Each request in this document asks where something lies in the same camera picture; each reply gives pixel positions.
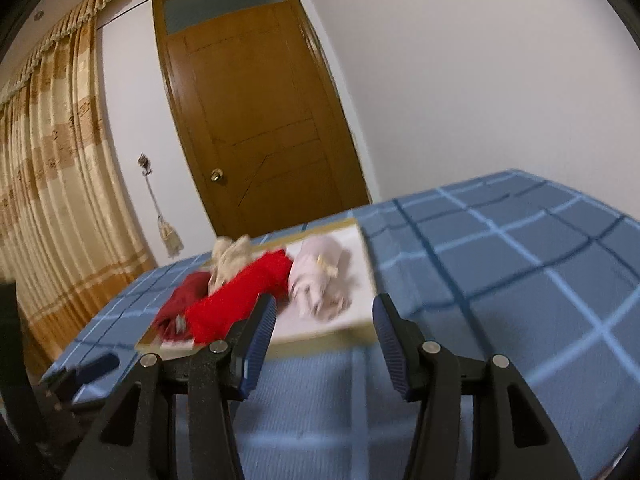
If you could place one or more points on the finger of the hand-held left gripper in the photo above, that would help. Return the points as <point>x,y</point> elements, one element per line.
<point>97,364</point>

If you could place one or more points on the dark red garment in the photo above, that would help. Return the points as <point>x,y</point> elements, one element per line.
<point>177,305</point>

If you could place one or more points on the curtain tassel tieback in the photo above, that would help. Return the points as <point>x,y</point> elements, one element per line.
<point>172,237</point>

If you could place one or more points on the brass door knob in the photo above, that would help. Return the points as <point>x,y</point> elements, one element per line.
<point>217,175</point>

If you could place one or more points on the beige striped curtain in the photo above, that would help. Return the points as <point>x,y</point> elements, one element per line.
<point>45,185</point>

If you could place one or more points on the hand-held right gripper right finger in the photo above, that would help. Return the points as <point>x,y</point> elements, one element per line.
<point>392,345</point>

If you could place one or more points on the blue plaid bed sheet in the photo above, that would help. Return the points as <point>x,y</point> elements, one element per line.
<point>500,270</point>

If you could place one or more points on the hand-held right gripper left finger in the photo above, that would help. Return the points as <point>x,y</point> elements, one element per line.
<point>257,345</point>

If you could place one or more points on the beige underwear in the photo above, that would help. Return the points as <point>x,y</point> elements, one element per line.
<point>230,262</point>

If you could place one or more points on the brown wooden door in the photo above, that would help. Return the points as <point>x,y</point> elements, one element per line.
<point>250,110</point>

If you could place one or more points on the metal wall hook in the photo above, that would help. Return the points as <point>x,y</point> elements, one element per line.
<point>144,162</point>

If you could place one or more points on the bright red garment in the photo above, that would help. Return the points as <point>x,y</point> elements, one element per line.
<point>235,300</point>

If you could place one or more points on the pale pink garment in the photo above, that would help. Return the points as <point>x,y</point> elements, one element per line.
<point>315,280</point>

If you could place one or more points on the shallow cardboard box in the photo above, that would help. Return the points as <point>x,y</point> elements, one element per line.
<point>355,280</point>

